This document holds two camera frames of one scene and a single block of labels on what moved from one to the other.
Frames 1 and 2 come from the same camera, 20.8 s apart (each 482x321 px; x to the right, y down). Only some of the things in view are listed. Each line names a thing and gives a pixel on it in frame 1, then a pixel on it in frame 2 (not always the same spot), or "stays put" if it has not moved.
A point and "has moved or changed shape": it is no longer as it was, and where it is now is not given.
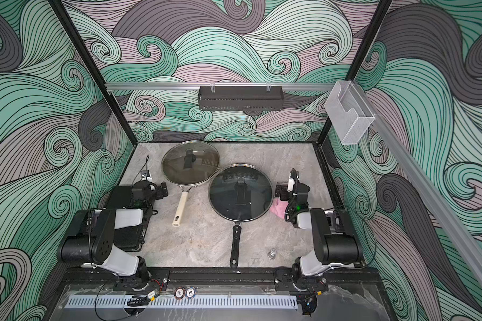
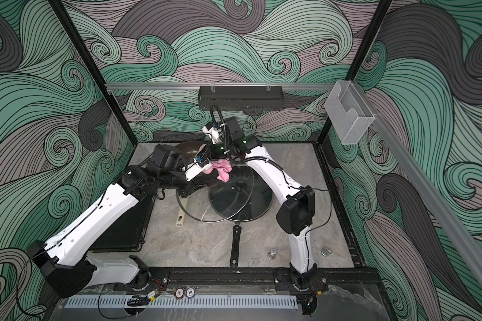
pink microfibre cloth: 278,206 has moved or changed shape
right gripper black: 283,189 → 212,150
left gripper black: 158,190 → 192,186
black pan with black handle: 240,192 stays put
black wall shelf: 240,97 stays put
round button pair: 180,292 stays put
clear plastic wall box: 348,112 stays put
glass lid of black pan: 240,192 stays put
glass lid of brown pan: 190,163 has moved or changed shape
